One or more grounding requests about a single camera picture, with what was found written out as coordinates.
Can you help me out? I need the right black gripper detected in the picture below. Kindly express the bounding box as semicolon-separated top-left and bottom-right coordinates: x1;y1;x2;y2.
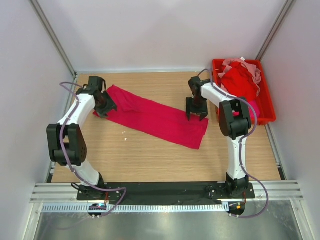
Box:
186;96;208;121

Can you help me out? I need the crimson t shirt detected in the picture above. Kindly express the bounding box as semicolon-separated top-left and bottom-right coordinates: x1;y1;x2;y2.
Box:
106;85;209;150

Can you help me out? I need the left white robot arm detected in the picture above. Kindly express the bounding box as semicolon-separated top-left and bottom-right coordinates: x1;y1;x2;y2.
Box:
46;76;117;201

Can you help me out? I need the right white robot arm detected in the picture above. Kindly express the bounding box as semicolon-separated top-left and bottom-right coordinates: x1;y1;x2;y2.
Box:
185;76;252;198

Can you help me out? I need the red t shirt in bin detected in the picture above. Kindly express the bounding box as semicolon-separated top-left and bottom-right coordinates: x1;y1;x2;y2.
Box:
220;62;258;102

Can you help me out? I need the magenta t shirt in bin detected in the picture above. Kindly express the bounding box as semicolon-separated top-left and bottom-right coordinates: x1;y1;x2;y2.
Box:
248;100;261;119

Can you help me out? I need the red plastic bin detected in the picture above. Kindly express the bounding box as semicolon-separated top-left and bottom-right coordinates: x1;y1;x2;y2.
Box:
212;59;276;125

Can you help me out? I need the pink t shirt in bin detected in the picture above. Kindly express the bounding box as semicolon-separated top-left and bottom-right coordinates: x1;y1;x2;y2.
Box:
218;57;262;96

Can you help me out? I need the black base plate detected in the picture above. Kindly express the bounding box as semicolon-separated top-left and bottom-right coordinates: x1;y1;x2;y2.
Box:
72;181;255;205

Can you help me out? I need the slotted cable duct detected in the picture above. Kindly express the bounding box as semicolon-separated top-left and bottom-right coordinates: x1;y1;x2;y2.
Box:
41;202;229;214

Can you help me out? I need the aluminium frame rail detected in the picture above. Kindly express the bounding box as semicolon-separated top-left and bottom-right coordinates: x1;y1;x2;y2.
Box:
29;180;304;204

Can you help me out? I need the left corner aluminium post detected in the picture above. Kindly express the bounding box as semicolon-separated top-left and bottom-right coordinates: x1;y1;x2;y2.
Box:
29;0;77;78

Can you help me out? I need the corner aluminium post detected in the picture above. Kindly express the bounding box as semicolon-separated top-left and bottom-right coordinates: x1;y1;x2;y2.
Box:
29;0;77;78
255;0;297;61

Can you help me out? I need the right corner aluminium post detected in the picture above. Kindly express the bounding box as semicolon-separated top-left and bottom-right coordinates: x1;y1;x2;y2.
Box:
255;0;297;61

